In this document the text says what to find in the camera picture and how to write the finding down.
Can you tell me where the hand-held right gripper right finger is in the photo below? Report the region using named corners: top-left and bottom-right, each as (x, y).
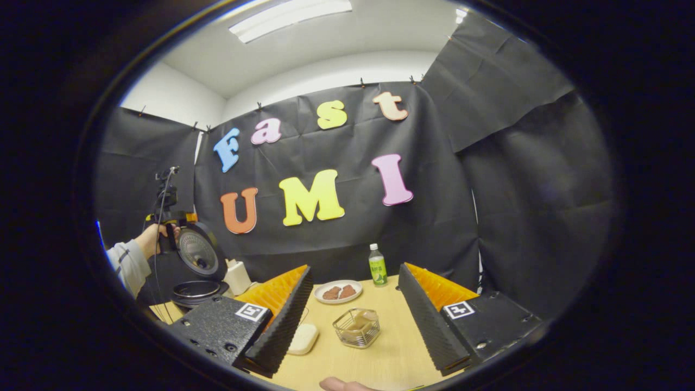
top-left (396, 262), bottom-right (546, 377)

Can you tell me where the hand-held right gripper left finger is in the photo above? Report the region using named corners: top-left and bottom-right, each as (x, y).
top-left (174, 264), bottom-right (314, 378)

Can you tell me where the white rice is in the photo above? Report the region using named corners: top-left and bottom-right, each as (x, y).
top-left (286, 323), bottom-right (320, 356)

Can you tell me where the black rice cooker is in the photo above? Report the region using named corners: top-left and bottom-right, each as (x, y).
top-left (172, 220), bottom-right (230, 311)

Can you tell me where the wooden spoon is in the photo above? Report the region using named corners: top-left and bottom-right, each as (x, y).
top-left (343, 310), bottom-right (375, 337)

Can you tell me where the wire mesh chopstick holder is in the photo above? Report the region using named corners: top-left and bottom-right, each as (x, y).
top-left (332, 308), bottom-right (381, 349)

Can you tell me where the white square container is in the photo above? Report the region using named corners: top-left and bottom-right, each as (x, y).
top-left (223, 259), bottom-right (254, 297)

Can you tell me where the white round plate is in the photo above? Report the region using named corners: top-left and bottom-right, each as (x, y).
top-left (314, 279), bottom-right (363, 305)

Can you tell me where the green drink bottle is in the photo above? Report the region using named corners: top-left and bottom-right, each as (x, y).
top-left (368, 243), bottom-right (389, 287)

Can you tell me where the black backdrop cloth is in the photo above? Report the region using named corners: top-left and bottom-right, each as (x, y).
top-left (95, 11), bottom-right (617, 321)

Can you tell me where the large ceiling light panel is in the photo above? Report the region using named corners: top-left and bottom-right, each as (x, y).
top-left (228, 0), bottom-right (353, 45)

